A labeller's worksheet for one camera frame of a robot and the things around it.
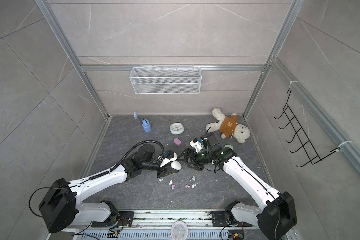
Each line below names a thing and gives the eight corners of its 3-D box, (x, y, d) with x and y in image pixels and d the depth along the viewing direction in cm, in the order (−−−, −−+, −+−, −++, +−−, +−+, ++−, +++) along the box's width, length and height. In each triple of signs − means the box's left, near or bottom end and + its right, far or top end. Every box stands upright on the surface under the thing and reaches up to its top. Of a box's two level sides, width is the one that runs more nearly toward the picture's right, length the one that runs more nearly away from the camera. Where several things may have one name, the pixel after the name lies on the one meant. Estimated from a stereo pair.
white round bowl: (169, 134, 110) (169, 131, 108) (170, 125, 116) (170, 122, 114) (184, 134, 110) (184, 131, 108) (184, 125, 116) (184, 122, 114)
